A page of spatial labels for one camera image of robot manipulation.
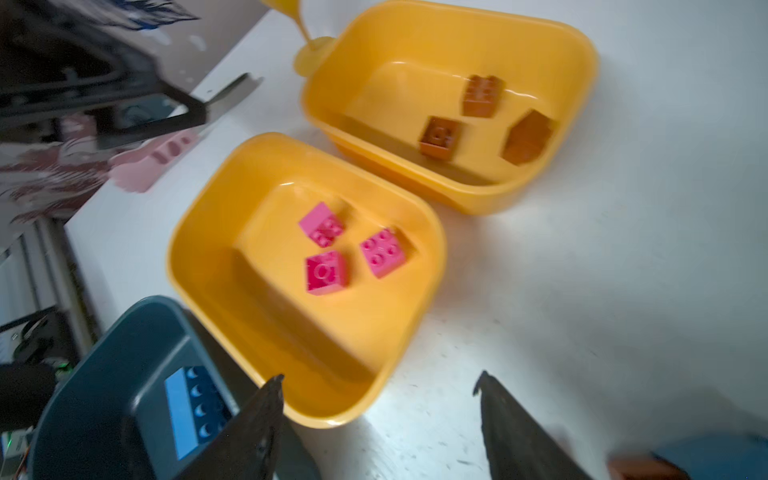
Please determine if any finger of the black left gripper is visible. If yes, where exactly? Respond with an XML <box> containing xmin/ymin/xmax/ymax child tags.
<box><xmin>205</xmin><ymin>73</ymin><xmax>264</xmax><ymax>123</ymax></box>

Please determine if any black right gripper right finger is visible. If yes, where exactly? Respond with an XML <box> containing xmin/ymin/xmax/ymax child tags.
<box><xmin>473</xmin><ymin>371</ymin><xmax>589</xmax><ymax>480</ymax></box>

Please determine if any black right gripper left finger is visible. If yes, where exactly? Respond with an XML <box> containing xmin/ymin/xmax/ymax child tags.
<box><xmin>176</xmin><ymin>374</ymin><xmax>284</xmax><ymax>480</ymax></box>

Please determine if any long blue lego brick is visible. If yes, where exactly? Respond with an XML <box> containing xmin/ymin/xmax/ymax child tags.
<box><xmin>164</xmin><ymin>366</ymin><xmax>232</xmax><ymax>460</ymax></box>

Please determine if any pink lego brick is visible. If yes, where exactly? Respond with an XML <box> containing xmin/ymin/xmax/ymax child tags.
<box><xmin>360</xmin><ymin>228</ymin><xmax>406</xmax><ymax>279</ymax></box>
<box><xmin>298</xmin><ymin>202</ymin><xmax>345</xmax><ymax>248</ymax></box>
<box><xmin>305</xmin><ymin>251</ymin><xmax>348</xmax><ymax>296</ymax></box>

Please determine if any brown lego brick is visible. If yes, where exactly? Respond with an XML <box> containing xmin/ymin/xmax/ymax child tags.
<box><xmin>501</xmin><ymin>109</ymin><xmax>555</xmax><ymax>165</ymax></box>
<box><xmin>462</xmin><ymin>75</ymin><xmax>504</xmax><ymax>118</ymax></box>
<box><xmin>419</xmin><ymin>116</ymin><xmax>464</xmax><ymax>161</ymax></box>

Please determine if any blue sloped lego brick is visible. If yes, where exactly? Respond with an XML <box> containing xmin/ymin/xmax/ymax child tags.
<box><xmin>653</xmin><ymin>433</ymin><xmax>767</xmax><ymax>480</ymax></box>

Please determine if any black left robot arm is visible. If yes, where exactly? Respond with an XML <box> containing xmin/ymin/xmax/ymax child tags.
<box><xmin>1</xmin><ymin>1</ymin><xmax>262</xmax><ymax>149</ymax></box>

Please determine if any yellow plastic goblet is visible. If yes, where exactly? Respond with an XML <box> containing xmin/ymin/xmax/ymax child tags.
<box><xmin>260</xmin><ymin>0</ymin><xmax>337</xmax><ymax>78</ymax></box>

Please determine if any dark teal plastic bin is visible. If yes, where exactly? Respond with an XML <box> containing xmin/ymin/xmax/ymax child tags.
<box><xmin>28</xmin><ymin>296</ymin><xmax>320</xmax><ymax>479</ymax></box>

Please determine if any near yellow plastic bin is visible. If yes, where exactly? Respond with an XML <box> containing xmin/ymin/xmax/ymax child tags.
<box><xmin>167</xmin><ymin>133</ymin><xmax>447</xmax><ymax>429</ymax></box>

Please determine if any yellow plastic bin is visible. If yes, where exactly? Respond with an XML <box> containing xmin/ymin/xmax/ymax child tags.
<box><xmin>167</xmin><ymin>133</ymin><xmax>447</xmax><ymax>429</ymax></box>
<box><xmin>302</xmin><ymin>1</ymin><xmax>599</xmax><ymax>215</ymax></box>

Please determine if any far yellow plastic bin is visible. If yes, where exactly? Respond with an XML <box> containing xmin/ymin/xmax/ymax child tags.
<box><xmin>302</xmin><ymin>1</ymin><xmax>599</xmax><ymax>215</ymax></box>

